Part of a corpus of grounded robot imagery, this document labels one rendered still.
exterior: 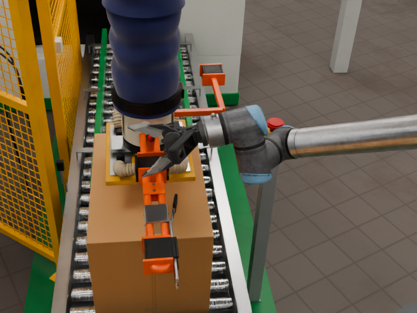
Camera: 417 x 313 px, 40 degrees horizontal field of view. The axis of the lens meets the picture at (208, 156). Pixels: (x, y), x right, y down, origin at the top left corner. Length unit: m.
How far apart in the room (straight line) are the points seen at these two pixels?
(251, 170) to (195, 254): 0.43
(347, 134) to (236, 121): 0.29
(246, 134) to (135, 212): 0.55
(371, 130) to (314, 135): 0.17
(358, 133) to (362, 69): 3.48
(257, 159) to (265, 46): 3.64
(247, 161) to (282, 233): 1.69
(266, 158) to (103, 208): 0.62
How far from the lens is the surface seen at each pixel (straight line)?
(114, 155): 1.93
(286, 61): 4.94
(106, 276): 1.92
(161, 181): 1.63
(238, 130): 1.52
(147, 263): 1.40
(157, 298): 2.02
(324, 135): 1.56
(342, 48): 4.77
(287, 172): 3.64
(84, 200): 2.59
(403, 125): 1.46
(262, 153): 1.56
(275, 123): 2.18
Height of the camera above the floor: 2.23
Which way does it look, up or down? 37 degrees down
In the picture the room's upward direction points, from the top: 3 degrees clockwise
